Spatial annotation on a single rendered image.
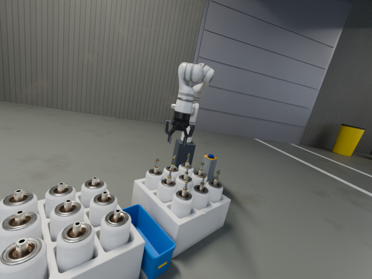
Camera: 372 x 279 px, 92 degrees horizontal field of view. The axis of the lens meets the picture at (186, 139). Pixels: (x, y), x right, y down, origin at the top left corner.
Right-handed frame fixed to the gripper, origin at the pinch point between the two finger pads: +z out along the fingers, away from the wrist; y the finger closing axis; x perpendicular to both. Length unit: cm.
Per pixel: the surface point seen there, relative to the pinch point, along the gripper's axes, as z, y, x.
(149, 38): -97, -15, 267
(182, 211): 27.2, 5.0, -14.8
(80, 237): 22.0, -30.4, -33.0
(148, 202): 33.2, -8.5, -0.7
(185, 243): 42.2, 8.5, -17.1
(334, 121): -26, 471, 276
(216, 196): 26.2, 25.8, -3.4
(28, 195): 22, -52, -14
